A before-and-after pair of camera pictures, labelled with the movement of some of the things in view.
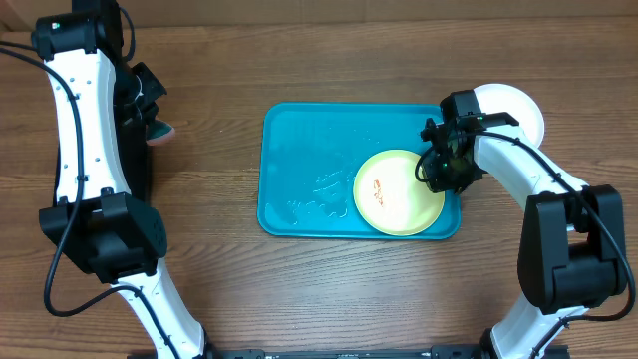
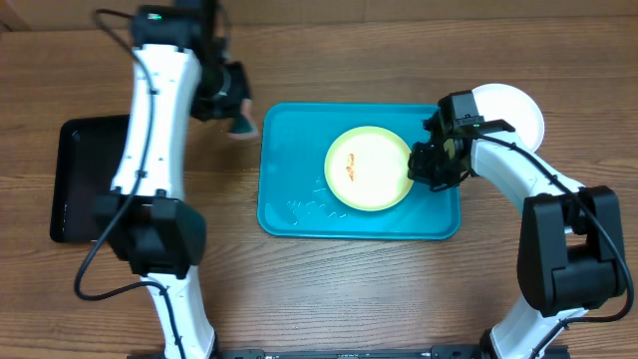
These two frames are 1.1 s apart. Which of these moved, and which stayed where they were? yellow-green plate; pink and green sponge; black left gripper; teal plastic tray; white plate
Moved: pink and green sponge; black left gripper; yellow-green plate
Stayed: teal plastic tray; white plate
